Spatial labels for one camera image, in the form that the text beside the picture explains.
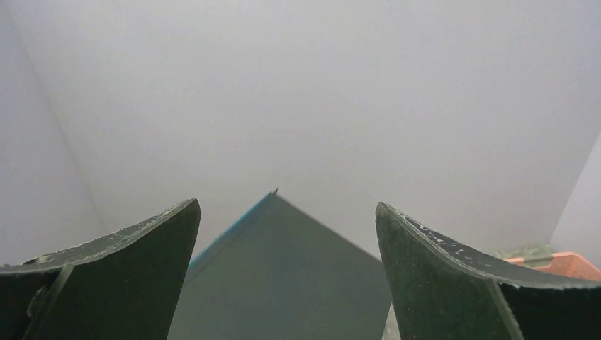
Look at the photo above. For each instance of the pink plastic basket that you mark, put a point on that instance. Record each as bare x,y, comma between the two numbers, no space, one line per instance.
568,264

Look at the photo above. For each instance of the dark flat network switch box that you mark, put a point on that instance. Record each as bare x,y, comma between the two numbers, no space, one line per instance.
277,273

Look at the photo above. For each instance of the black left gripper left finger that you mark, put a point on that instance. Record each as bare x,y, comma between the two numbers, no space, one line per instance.
124,285

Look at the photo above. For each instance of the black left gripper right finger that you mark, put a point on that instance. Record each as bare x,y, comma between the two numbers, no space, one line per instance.
443,289

